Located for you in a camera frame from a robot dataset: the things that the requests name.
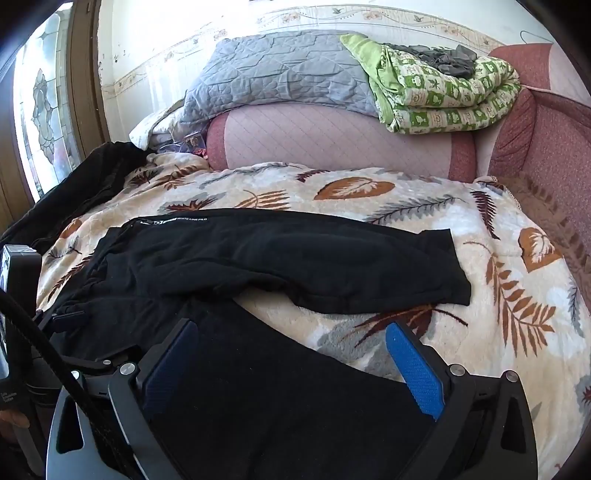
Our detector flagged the black pants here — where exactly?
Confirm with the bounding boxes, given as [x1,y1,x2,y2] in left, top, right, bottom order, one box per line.
[39,208,472,480]

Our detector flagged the colourful small packet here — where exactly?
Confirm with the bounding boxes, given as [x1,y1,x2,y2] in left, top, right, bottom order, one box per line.
[159,134,208,160]

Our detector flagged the wooden stained glass door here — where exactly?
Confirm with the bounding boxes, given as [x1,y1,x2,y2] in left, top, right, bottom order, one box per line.
[0,0,112,232]

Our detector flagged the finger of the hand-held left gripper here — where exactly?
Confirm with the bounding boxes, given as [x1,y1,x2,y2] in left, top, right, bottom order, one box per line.
[39,310,88,332]

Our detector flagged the grey quilted blanket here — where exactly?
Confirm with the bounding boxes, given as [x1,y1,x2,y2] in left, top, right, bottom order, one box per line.
[178,31,386,134]

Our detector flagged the dark grey garment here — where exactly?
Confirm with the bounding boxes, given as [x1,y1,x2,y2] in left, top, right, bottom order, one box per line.
[383,42,478,79]

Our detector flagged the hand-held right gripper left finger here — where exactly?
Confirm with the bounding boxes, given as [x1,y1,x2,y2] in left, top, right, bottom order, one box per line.
[46,318,200,480]

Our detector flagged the dark cloth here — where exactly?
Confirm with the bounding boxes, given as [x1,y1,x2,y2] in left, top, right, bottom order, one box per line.
[0,141,148,259]

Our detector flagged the black braided cable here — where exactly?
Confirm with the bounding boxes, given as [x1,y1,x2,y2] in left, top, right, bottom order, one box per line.
[0,292,122,480]

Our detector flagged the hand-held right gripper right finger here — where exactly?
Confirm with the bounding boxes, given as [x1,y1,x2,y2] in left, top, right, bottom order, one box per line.
[385,319,539,480]

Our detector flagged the pink sofa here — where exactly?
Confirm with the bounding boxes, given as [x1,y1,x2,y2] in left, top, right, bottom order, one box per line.
[475,44,591,296]

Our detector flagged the leaf print fleece blanket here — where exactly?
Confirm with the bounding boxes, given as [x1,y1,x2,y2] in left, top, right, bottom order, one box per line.
[34,152,591,480]

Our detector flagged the green patterned quilt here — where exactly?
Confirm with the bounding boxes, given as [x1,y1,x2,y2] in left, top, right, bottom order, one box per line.
[340,33,522,136]

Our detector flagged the white cloth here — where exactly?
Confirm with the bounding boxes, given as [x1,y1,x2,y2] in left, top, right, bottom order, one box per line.
[129,111,185,151]

